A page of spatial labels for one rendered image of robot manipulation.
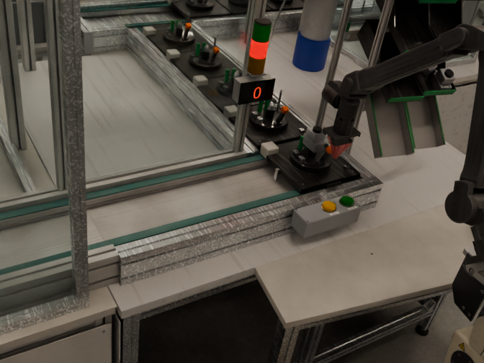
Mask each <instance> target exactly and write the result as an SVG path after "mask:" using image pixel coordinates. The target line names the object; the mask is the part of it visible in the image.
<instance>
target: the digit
mask: <svg viewBox="0 0 484 363"><path fill-rule="evenodd" d="M264 87H265V82H261V83H256V84H252V85H251V93H250V99H249V101H250V102H252V101H257V100H262V99H263V94H264Z"/></svg>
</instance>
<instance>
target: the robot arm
mask: <svg viewBox="0 0 484 363"><path fill-rule="evenodd" d="M477 51H479V53H478V61H479V66H478V80H477V86H476V91H475V100H474V105H473V110H472V119H471V124H470V133H469V138H468V143H467V152H466V156H465V163H464V166H463V170H462V173H461V174H460V180H459V181H454V190H453V192H450V193H449V194H448V195H447V198H446V200H445V203H444V207H445V211H446V214H447V216H448V217H449V219H450V220H452V221H453V222H455V223H465V224H467V225H470V226H472V227H470V228H471V231H472V234H473V237H474V240H475V241H473V242H472V243H473V246H474V248H475V253H476V256H471V257H467V258H465V263H466V265H468V264H474V263H477V262H481V261H484V26H482V25H475V24H459V25H457V26H456V27H455V28H454V29H452V30H449V31H447V32H444V33H442V34H440V35H439V37H438V38H437V39H435V40H432V41H431V42H428V43H426V44H423V45H421V46H418V47H417V48H414V49H412V50H409V51H407V52H405V53H402V54H400V55H397V56H395V57H394V58H391V59H389V60H386V61H384V62H381V63H379V64H377V65H375V66H370V67H367V68H363V69H362V70H360V71H353V72H351V73H348V74H346V75H345V77H344V79H343V81H342V82H341V81H329V82H328V85H326V86H325V87H324V89H323V91H322V97H323V98H324V99H325V100H326V101H327V102H328V103H329V104H330V105H331V106H332V107H334V108H335V109H338V111H337V113H336V119H335V122H334V124H333V126H330V127H324V128H323V131H322V133H323V134H324V135H326V134H327V136H328V141H329V143H330V146H331V152H332V157H333V158H334V159H337V158H338V157H339V156H340V155H341V154H342V153H343V152H344V151H345V150H346V149H347V148H348V147H349V146H350V145H351V144H352V141H353V140H352V139H351V138H353V137H356V136H359V137H360V135H361V133H360V132H359V131H358V130H357V129H356V128H355V127H354V122H355V119H356V116H357V112H358V109H359V105H360V101H359V100H360V99H367V97H368V95H369V93H372V92H374V91H377V89H380V88H382V87H383V86H384V85H386V84H389V83H391V82H394V81H397V80H399V79H402V78H405V77H406V76H410V75H412V74H415V73H418V72H420V71H423V70H425V69H427V68H430V67H433V66H436V65H439V64H440V63H443V62H446V61H450V60H452V59H455V58H461V57H463V56H466V55H468V53H475V52H477ZM337 146H338V148H337ZM473 225H474V226H473Z"/></svg>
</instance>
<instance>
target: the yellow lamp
mask: <svg viewBox="0 0 484 363"><path fill-rule="evenodd" d="M265 62H266V58H264V59H256V58H252V57H251V56H250V55H249V57H248V67H247V71H248V72H249V73H251V74H254V75H260V74H263V72H264V67H265Z"/></svg>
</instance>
